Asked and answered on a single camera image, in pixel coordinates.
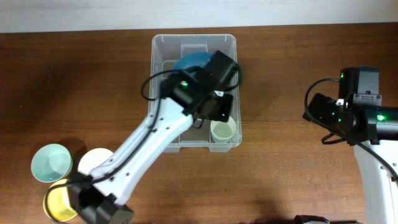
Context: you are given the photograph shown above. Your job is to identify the cream plastic cup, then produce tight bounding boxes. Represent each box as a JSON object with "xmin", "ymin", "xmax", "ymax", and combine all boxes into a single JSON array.
[{"xmin": 210, "ymin": 117, "xmax": 236, "ymax": 143}]

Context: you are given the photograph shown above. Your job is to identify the dark blue large bowl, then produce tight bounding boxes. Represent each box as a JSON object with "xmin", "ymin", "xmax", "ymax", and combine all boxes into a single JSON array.
[{"xmin": 173, "ymin": 52, "xmax": 213, "ymax": 70}]

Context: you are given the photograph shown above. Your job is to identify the clear plastic storage bin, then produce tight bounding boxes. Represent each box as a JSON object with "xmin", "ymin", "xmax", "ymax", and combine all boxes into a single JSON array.
[{"xmin": 150, "ymin": 34, "xmax": 243, "ymax": 152}]

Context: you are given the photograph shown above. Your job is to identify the mint green plastic cup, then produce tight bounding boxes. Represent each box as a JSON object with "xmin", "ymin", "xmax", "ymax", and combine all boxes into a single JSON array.
[{"xmin": 230, "ymin": 124, "xmax": 240, "ymax": 144}]

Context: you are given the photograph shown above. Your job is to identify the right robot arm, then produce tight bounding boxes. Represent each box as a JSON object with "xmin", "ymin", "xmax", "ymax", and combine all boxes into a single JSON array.
[{"xmin": 303, "ymin": 67, "xmax": 397, "ymax": 223}]

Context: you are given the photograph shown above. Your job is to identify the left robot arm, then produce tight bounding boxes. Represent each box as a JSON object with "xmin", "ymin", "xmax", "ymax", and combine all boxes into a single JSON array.
[{"xmin": 67, "ymin": 50, "xmax": 243, "ymax": 224}]

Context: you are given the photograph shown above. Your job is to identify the white small bowl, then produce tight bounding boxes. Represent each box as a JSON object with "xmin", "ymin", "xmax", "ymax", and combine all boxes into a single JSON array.
[{"xmin": 78, "ymin": 148, "xmax": 113, "ymax": 175}]

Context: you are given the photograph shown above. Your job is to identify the light teal small bowl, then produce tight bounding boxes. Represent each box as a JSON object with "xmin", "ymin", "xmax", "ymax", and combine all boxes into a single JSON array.
[{"xmin": 30, "ymin": 144, "xmax": 73, "ymax": 183}]

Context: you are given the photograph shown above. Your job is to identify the yellow small bowl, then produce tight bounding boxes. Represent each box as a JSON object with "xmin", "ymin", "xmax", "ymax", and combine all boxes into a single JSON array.
[{"xmin": 48, "ymin": 187, "xmax": 77, "ymax": 222}]

